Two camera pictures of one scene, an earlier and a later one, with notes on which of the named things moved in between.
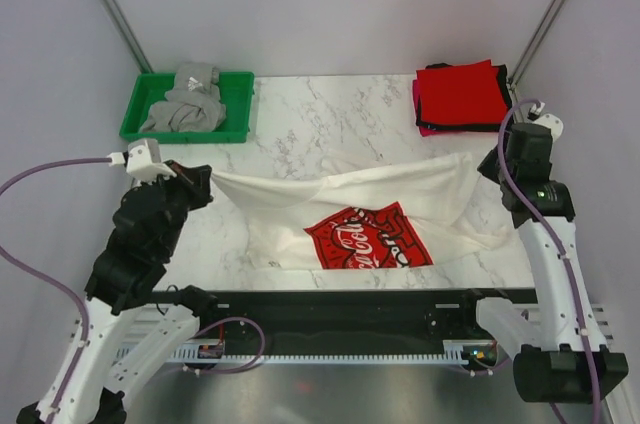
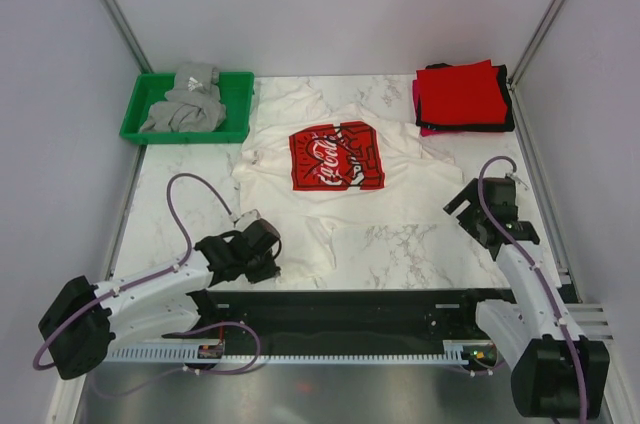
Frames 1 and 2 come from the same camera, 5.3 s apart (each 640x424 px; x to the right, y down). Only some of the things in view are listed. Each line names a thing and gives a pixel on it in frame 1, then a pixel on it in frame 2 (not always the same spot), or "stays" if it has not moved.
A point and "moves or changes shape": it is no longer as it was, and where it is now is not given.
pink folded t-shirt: (424, 131) stays
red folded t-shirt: (464, 93) stays
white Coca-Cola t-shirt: (371, 214) moves or changes shape
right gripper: (488, 167) to (468, 193)
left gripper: (196, 180) to (270, 270)
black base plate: (337, 317) stays
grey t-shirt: (193, 105) stays
